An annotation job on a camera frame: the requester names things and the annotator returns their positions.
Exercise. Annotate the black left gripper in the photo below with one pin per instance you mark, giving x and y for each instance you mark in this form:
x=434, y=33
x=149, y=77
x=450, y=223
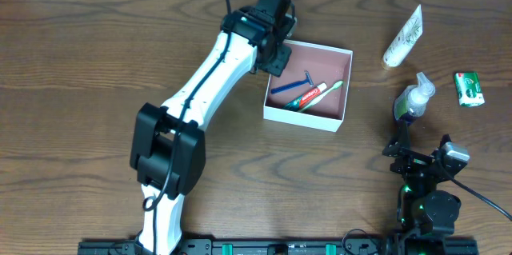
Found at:
x=276, y=60

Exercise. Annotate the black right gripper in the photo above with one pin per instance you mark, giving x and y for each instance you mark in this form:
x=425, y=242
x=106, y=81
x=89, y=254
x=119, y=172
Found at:
x=413, y=159

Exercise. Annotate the clear foam pump bottle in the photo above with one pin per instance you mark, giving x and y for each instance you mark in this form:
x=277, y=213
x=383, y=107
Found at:
x=411, y=103

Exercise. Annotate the blue disposable razor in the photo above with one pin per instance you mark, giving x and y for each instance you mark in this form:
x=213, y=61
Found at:
x=292, y=85

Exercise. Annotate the white box pink interior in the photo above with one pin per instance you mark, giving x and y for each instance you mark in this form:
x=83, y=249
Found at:
x=325, y=64

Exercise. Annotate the red white toothpaste tube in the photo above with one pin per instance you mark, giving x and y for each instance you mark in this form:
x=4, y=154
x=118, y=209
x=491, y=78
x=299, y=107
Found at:
x=305, y=98

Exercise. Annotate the green toothbrush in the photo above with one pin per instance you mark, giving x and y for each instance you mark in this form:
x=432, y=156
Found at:
x=316, y=100

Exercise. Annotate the green Dettol soap box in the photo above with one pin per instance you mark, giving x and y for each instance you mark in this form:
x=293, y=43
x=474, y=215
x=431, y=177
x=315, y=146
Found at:
x=468, y=89

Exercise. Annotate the cream leaf-print lotion tube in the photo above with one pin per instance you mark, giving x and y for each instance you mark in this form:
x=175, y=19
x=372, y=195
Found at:
x=404, y=42

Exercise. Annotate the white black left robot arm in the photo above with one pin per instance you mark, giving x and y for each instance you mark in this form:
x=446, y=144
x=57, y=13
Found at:
x=168, y=149

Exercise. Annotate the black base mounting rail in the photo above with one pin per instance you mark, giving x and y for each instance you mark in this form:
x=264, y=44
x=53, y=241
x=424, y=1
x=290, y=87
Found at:
x=350, y=246

